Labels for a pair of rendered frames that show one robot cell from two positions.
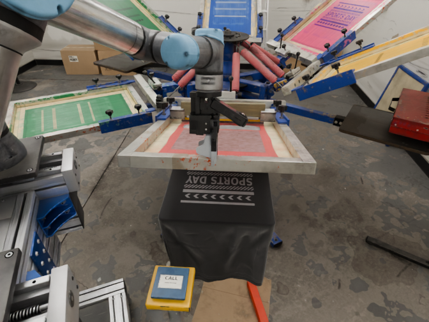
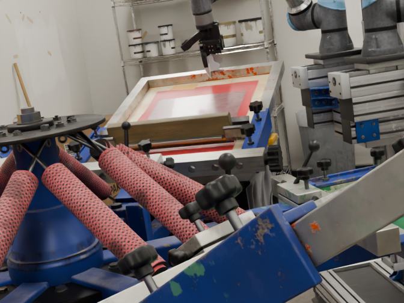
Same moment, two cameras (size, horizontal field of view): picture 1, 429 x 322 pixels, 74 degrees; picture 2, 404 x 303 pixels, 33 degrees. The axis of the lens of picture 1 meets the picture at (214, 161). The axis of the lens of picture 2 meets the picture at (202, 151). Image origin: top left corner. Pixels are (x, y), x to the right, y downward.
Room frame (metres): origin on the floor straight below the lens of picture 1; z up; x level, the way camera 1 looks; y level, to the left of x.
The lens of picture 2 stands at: (3.33, 0.54, 1.47)
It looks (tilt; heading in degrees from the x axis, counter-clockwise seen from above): 11 degrees down; 193
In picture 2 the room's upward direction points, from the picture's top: 8 degrees counter-clockwise
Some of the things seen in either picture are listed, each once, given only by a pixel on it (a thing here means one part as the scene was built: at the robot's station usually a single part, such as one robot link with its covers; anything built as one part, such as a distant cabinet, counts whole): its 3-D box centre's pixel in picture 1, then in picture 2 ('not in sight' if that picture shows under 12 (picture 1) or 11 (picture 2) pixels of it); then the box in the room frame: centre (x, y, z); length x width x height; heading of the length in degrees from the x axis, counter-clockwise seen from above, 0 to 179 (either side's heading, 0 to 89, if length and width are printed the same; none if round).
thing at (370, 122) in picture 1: (311, 112); not in sight; (1.71, -0.65, 0.91); 1.34 x 0.40 x 0.08; 56
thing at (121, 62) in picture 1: (161, 74); not in sight; (2.45, 0.47, 0.91); 1.34 x 0.40 x 0.08; 56
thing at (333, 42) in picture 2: not in sight; (335, 39); (0.23, 0.48, 1.31); 0.15 x 0.15 x 0.10
